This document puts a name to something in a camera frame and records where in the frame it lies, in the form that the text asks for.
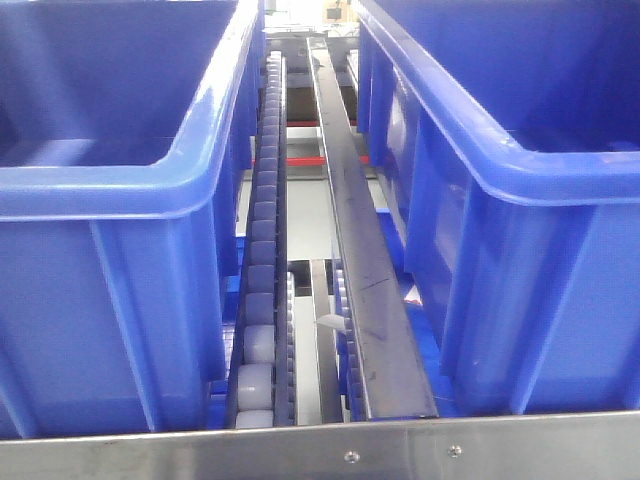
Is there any blue bin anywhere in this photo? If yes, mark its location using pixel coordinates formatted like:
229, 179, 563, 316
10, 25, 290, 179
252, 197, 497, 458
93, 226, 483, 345
359, 1, 639, 415
1, 1, 264, 439

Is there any blue bin right side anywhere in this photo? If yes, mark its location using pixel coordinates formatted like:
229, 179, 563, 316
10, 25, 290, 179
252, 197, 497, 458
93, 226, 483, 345
359, 1, 639, 415

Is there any white roller track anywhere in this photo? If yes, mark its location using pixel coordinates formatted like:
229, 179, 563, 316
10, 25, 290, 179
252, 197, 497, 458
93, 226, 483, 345
225, 51, 296, 429

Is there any steel divider rail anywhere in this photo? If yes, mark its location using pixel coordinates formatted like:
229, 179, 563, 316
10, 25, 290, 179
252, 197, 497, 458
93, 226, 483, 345
307, 37, 438, 420

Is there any blue bin left side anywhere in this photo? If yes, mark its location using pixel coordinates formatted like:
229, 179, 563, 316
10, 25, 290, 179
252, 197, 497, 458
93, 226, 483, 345
1, 1, 264, 439

